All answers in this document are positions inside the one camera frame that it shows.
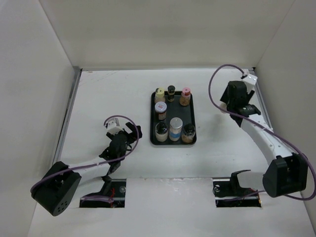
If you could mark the white powder bottle black cap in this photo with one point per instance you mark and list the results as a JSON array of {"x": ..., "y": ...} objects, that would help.
[{"x": 161, "y": 131}]

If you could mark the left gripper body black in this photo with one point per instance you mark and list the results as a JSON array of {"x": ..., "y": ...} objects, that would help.
[{"x": 128, "y": 135}]

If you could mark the white powder bottle silver cap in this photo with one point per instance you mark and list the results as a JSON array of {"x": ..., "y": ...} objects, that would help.
[{"x": 223, "y": 108}]

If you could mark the pink cap spice bottle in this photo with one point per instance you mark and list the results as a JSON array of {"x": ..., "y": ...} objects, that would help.
[{"x": 185, "y": 97}]

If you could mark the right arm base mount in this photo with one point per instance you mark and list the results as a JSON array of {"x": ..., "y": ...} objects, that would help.
[{"x": 229, "y": 193}]

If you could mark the yellow cap spice bottle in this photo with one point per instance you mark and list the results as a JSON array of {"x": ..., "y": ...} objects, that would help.
[{"x": 159, "y": 95}]

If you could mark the black rectangular tray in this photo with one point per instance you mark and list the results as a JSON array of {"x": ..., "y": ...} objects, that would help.
[{"x": 174, "y": 109}]

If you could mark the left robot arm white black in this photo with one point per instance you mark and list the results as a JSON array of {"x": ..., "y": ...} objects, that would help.
[{"x": 56, "y": 190}]

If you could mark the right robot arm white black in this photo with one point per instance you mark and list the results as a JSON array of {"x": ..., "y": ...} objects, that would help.
[{"x": 287, "y": 171}]

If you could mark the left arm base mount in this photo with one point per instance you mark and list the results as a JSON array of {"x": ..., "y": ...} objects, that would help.
[{"x": 103, "y": 192}]

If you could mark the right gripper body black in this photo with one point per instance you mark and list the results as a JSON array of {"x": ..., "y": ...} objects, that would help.
[{"x": 225, "y": 98}]

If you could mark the small black pepper bottle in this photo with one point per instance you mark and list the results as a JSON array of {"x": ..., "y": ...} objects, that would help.
[{"x": 171, "y": 92}]

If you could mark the tall blue label spice jar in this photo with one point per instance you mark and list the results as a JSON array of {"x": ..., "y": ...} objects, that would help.
[{"x": 175, "y": 128}]

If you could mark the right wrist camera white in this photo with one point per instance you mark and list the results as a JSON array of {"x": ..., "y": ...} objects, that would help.
[{"x": 250, "y": 81}]

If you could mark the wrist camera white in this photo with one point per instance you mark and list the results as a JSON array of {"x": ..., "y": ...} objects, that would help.
[
  {"x": 250, "y": 81},
  {"x": 112, "y": 126}
]

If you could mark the brown spice bottle black cap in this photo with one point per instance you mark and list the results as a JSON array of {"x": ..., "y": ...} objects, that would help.
[{"x": 188, "y": 133}]

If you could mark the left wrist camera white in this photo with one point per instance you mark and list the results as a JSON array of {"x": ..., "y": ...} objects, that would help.
[{"x": 112, "y": 126}]

